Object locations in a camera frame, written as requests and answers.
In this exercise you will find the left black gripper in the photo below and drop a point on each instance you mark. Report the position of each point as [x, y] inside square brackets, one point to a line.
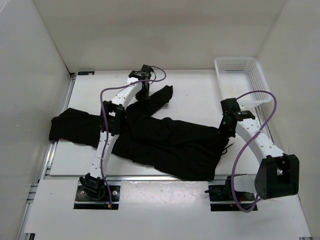
[141, 97]

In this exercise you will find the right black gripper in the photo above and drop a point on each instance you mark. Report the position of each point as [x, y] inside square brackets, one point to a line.
[226, 133]

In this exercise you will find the black trousers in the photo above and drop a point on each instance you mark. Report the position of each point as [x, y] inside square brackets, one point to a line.
[185, 150]

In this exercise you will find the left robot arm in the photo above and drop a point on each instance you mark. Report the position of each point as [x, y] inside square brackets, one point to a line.
[113, 102]

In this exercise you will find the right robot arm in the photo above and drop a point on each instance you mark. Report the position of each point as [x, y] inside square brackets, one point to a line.
[278, 172]

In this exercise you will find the white plastic mesh basket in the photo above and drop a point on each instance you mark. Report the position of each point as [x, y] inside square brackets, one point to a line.
[243, 78]

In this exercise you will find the blue label sticker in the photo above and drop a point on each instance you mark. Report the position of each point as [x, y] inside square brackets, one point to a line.
[86, 73]

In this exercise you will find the right aluminium rail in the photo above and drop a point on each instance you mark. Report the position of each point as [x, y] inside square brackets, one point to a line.
[265, 120]

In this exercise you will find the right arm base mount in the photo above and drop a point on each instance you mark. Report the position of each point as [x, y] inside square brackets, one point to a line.
[221, 199]

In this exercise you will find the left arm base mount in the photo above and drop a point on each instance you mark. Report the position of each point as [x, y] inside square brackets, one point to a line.
[87, 200]

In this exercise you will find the front aluminium rail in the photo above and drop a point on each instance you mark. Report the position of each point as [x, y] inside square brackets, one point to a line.
[118, 178]

